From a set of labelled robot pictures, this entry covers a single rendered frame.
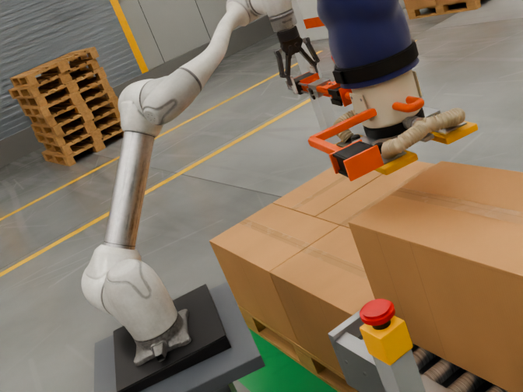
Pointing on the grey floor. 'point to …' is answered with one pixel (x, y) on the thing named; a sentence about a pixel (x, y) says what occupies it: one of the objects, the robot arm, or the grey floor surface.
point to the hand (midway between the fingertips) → (304, 82)
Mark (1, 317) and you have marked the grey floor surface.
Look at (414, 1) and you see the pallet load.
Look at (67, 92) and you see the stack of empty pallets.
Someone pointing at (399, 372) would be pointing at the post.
